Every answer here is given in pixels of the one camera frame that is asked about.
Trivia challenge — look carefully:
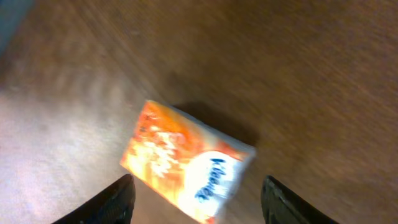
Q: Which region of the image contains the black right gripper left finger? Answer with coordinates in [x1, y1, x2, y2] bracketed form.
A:
[53, 174, 136, 224]

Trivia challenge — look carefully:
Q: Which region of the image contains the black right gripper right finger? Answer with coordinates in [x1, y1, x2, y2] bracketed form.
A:
[261, 175, 338, 224]

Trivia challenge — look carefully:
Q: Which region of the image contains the orange Kleenex tissue pack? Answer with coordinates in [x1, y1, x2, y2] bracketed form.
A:
[120, 100, 256, 223]

